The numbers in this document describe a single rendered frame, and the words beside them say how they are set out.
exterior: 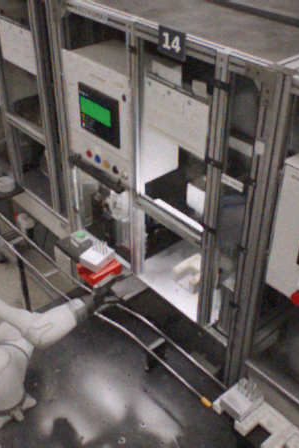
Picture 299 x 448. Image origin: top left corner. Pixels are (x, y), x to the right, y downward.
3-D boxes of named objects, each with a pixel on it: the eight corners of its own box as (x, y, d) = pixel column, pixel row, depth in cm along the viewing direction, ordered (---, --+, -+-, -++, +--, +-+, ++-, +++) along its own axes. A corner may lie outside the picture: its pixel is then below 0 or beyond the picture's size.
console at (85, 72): (66, 153, 243) (55, 50, 216) (116, 133, 258) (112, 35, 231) (126, 191, 218) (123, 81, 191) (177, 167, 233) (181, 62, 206)
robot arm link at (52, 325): (65, 299, 193) (56, 308, 204) (27, 320, 185) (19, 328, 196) (81, 325, 192) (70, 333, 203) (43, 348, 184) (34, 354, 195)
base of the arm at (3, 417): (2, 438, 207) (-1, 429, 203) (-26, 400, 220) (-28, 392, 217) (43, 411, 216) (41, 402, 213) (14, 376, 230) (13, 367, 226)
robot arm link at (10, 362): (-23, 409, 210) (-35, 372, 197) (-7, 371, 225) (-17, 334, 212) (18, 413, 209) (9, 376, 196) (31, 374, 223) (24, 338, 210)
